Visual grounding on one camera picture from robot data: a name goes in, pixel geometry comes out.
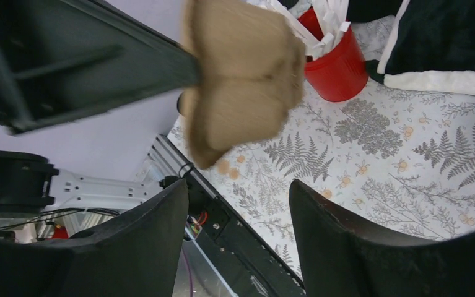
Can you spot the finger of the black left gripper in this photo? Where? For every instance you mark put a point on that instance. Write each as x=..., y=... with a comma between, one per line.
x=62, y=61

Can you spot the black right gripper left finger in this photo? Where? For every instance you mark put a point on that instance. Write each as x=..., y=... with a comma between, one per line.
x=133, y=254

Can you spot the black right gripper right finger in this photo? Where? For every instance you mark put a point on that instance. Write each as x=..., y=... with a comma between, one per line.
x=344, y=254

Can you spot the brown pulp cup carrier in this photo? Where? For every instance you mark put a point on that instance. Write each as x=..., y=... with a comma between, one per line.
x=251, y=76

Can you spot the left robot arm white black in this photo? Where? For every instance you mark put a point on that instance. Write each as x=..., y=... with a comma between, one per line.
x=31, y=187

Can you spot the floral patterned table mat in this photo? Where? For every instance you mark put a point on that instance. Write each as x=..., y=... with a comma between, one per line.
x=403, y=159

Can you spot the red cup holder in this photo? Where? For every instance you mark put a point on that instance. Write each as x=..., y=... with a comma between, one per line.
x=339, y=75

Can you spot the black white checkered blanket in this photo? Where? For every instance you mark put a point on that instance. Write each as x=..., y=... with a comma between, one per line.
x=431, y=47

